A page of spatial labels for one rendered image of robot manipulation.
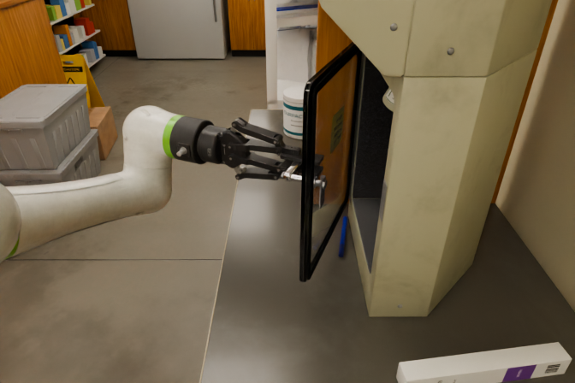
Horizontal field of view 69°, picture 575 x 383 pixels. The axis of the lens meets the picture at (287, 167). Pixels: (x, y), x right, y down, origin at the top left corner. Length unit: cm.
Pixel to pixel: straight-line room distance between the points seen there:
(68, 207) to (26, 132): 193
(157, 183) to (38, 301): 159
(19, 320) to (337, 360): 183
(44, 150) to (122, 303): 101
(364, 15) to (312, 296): 55
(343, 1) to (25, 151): 243
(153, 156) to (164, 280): 145
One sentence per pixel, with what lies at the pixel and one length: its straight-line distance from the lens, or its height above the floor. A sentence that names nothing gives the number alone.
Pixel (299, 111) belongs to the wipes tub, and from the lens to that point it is 139.
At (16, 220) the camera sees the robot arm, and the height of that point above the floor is 130.
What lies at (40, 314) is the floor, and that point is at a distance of 238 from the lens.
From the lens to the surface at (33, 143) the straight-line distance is 273.
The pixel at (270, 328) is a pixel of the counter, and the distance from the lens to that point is 83.
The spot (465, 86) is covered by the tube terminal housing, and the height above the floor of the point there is 140.
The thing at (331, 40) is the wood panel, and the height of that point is 137.
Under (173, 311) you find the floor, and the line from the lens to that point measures 215.
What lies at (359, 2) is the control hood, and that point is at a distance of 55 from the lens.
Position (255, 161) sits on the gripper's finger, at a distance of 81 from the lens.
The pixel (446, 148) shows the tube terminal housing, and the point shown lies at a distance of 65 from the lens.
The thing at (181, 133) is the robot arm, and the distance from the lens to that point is 85.
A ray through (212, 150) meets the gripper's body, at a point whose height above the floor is 121.
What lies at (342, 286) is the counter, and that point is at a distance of 90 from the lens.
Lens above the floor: 159
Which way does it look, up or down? 31 degrees down
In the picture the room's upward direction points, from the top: straight up
